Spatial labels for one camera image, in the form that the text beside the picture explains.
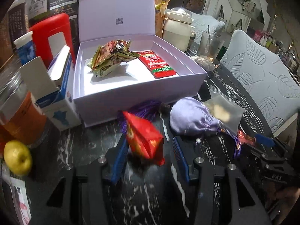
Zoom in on light blue covered chair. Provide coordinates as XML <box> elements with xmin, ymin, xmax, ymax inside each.
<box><xmin>190</xmin><ymin>12</ymin><xmax>225</xmax><ymax>45</ymax></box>
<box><xmin>220</xmin><ymin>29</ymin><xmax>300</xmax><ymax>136</ymax></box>

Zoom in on small red snack packet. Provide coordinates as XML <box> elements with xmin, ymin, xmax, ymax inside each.
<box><xmin>122</xmin><ymin>111</ymin><xmax>166</xmax><ymax>167</ymax></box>

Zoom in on group of clear food jars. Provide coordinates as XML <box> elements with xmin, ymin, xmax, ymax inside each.
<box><xmin>0</xmin><ymin>0</ymin><xmax>52</xmax><ymax>146</ymax></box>

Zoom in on green snack packet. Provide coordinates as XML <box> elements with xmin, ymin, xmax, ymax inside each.
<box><xmin>88</xmin><ymin>46</ymin><xmax>141</xmax><ymax>78</ymax></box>

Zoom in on white pink packet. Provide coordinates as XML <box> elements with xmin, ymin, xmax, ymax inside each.
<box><xmin>5</xmin><ymin>176</ymin><xmax>32</xmax><ymax>225</ymax></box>

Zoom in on purple satin pouch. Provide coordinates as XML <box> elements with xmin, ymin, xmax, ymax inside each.
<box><xmin>118</xmin><ymin>97</ymin><xmax>242</xmax><ymax>158</ymax></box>

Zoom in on large red snack packet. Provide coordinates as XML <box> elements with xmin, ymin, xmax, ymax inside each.
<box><xmin>138</xmin><ymin>50</ymin><xmax>180</xmax><ymax>79</ymax></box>

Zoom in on blue white medicine box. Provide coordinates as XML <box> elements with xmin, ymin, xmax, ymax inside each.
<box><xmin>19</xmin><ymin>45</ymin><xmax>82</xmax><ymax>132</ymax></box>

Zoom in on thin red sachet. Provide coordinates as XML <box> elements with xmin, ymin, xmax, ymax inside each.
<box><xmin>237</xmin><ymin>130</ymin><xmax>257</xmax><ymax>146</ymax></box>

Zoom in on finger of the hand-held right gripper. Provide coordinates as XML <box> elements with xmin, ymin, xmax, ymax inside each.
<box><xmin>245</xmin><ymin>145</ymin><xmax>270</xmax><ymax>163</ymax></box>
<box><xmin>254</xmin><ymin>133</ymin><xmax>285</xmax><ymax>150</ymax></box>

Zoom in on lavender gift box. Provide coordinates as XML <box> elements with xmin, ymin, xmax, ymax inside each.
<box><xmin>73</xmin><ymin>0</ymin><xmax>208</xmax><ymax>128</ymax></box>

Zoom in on star wall decoration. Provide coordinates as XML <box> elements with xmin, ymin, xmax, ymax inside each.
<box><xmin>235</xmin><ymin>0</ymin><xmax>257</xmax><ymax>13</ymax></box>

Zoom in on red canister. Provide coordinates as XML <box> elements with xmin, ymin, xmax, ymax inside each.
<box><xmin>29</xmin><ymin>13</ymin><xmax>77</xmax><ymax>68</ymax></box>

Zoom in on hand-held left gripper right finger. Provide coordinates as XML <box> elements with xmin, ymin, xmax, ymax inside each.
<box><xmin>172</xmin><ymin>136</ymin><xmax>272</xmax><ymax>225</ymax></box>

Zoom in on orange snack bag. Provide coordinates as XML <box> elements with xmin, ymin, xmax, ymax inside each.
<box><xmin>153</xmin><ymin>0</ymin><xmax>176</xmax><ymax>39</ymax></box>

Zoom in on row of cosmetic bottles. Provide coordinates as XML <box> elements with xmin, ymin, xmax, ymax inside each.
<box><xmin>253</xmin><ymin>28</ymin><xmax>300</xmax><ymax>71</ymax></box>

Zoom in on glass cup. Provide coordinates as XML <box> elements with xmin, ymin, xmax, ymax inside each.
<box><xmin>199</xmin><ymin>29</ymin><xmax>225</xmax><ymax>60</ymax></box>

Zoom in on brown snack packet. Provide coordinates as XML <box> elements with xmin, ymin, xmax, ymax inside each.
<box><xmin>100</xmin><ymin>39</ymin><xmax>132</xmax><ymax>59</ymax></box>

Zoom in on yellow apple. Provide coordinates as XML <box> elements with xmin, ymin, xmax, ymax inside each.
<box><xmin>3</xmin><ymin>140</ymin><xmax>33</xmax><ymax>176</ymax></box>

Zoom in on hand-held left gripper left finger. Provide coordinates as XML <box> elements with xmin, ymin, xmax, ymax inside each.
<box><xmin>28</xmin><ymin>135</ymin><xmax>129</xmax><ymax>225</ymax></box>

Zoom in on blue tube white cap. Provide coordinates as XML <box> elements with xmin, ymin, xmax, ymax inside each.
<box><xmin>13</xmin><ymin>31</ymin><xmax>37</xmax><ymax>66</ymax></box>

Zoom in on person's right hand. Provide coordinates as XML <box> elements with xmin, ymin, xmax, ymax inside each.
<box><xmin>267</xmin><ymin>183</ymin><xmax>300</xmax><ymax>225</ymax></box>

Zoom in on beige cord coil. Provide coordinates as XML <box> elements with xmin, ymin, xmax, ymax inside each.
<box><xmin>190</xmin><ymin>55</ymin><xmax>219</xmax><ymax>72</ymax></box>

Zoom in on clear plastic bag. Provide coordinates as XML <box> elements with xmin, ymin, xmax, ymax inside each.
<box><xmin>206</xmin><ymin>92</ymin><xmax>245</xmax><ymax>125</ymax></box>

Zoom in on cream thermos bottle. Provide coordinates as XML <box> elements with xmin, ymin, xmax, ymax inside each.
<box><xmin>162</xmin><ymin>7</ymin><xmax>196</xmax><ymax>51</ymax></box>

